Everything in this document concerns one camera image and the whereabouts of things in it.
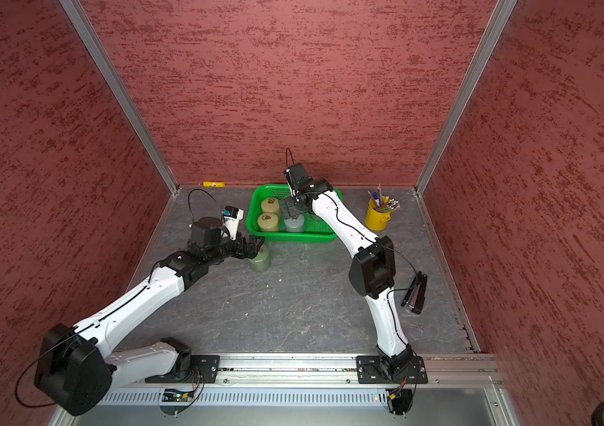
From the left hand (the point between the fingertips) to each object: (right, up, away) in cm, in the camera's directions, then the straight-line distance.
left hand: (251, 241), depth 82 cm
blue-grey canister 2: (+12, +12, -1) cm, 17 cm away
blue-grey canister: (+13, +4, +16) cm, 21 cm away
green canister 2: (+2, -8, +8) cm, 11 cm away
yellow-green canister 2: (+3, +5, +16) cm, 17 cm away
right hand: (+15, +10, +10) cm, 20 cm away
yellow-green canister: (+3, +12, +22) cm, 25 cm away
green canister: (+21, +7, +27) cm, 34 cm away
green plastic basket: (+20, +1, +24) cm, 32 cm away
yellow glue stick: (-26, +22, +40) cm, 53 cm away
